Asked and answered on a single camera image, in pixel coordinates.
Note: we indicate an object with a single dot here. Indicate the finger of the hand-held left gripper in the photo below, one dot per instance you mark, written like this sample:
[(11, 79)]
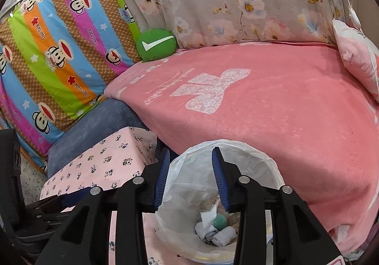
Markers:
[(59, 201)]

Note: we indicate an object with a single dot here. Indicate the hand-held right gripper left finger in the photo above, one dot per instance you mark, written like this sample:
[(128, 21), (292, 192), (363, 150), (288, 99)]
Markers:
[(162, 182)]

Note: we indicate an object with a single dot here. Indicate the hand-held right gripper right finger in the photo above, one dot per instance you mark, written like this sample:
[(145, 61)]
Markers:
[(220, 182)]

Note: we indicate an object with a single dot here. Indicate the green round cushion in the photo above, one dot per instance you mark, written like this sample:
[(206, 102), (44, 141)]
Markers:
[(157, 44)]

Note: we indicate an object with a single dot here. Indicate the white lined trash bin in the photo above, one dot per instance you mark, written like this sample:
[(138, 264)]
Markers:
[(189, 191)]

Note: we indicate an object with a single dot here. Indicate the white sock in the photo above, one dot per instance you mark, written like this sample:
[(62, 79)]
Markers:
[(203, 229), (223, 237)]

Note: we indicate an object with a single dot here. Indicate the pink panda print cloth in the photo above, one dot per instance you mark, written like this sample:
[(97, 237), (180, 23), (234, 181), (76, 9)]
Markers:
[(118, 149)]

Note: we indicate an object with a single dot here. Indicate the pink pillow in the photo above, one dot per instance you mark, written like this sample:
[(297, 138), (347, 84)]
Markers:
[(355, 54)]

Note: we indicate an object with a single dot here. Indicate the teal green ball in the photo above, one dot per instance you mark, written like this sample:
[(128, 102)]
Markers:
[(221, 221)]

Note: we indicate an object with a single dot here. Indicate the striped monkey print sheet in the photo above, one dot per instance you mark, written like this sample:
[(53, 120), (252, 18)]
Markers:
[(59, 46)]

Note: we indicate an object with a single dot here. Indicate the white tissue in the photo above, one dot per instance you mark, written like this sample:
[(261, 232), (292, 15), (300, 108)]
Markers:
[(208, 214)]

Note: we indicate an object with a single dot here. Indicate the blue grey cushion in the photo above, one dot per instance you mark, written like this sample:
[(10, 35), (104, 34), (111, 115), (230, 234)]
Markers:
[(88, 128)]

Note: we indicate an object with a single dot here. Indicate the pink blanket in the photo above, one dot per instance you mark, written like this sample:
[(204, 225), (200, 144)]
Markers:
[(266, 111)]

